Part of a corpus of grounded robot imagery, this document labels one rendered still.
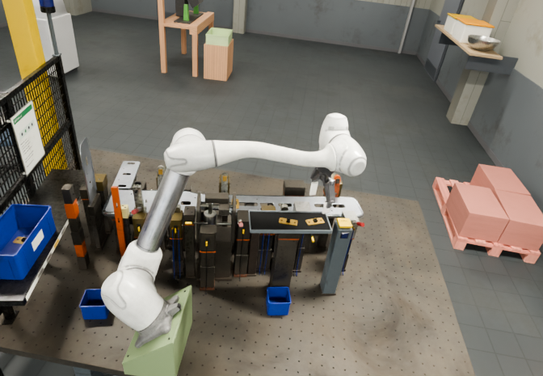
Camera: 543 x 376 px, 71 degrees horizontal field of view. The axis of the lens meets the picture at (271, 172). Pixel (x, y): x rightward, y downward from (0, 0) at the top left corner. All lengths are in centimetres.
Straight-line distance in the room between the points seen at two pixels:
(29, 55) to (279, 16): 866
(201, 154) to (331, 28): 932
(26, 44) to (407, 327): 237
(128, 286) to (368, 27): 963
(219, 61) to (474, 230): 477
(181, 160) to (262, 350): 93
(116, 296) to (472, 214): 298
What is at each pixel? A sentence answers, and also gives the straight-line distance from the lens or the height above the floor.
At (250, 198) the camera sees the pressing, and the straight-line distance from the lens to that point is 213.
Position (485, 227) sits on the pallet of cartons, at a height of 27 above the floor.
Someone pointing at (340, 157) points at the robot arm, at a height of 162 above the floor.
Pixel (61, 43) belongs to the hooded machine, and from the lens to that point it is 695.
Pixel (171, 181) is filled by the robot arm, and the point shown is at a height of 137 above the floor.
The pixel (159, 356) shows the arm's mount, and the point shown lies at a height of 85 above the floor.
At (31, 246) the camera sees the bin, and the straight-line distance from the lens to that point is 182.
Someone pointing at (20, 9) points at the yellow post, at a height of 182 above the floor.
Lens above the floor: 225
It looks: 32 degrees down
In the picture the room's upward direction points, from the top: 7 degrees clockwise
